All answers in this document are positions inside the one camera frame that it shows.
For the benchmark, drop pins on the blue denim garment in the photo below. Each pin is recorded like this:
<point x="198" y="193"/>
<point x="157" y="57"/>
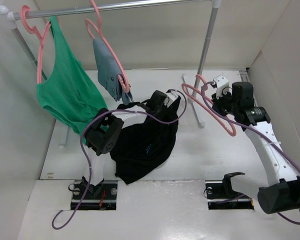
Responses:
<point x="109" y="72"/>

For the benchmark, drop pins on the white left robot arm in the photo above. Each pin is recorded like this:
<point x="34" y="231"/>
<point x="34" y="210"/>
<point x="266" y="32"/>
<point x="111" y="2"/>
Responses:
<point x="103" y="134"/>

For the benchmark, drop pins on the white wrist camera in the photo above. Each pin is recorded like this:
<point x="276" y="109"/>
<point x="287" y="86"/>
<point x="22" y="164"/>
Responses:
<point x="170" y="97"/>
<point x="221" y="83"/>

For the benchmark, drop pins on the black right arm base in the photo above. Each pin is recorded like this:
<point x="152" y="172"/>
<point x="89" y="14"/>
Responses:
<point x="221" y="196"/>

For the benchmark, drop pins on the green tank top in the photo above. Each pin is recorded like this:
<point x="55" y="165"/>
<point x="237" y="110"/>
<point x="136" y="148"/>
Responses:
<point x="69" y="94"/>

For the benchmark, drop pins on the aluminium rail right side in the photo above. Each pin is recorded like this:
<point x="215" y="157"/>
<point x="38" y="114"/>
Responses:
<point x="244" y="76"/>

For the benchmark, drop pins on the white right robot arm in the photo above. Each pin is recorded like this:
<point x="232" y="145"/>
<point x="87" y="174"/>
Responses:
<point x="282" y="191"/>

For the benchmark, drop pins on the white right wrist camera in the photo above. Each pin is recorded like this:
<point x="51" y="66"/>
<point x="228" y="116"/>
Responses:
<point x="221" y="83"/>

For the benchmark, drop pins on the silver clothes rack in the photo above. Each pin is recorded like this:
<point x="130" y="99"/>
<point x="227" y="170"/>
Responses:
<point x="10" y="18"/>

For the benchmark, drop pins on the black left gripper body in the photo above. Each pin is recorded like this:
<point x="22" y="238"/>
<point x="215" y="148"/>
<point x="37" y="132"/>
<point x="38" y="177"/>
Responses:
<point x="160" y="111"/>

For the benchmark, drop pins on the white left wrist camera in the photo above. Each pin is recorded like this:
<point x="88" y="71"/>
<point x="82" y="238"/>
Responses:
<point x="170" y="97"/>

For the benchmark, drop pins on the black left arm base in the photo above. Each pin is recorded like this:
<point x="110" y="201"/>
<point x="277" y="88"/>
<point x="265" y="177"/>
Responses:
<point x="102" y="197"/>

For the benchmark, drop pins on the black t shirt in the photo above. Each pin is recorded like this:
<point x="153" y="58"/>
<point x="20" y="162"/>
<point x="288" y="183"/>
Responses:
<point x="143" y="145"/>

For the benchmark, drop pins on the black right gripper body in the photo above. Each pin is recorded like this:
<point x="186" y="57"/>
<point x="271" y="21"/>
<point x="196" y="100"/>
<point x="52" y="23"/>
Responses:
<point x="225" y="104"/>

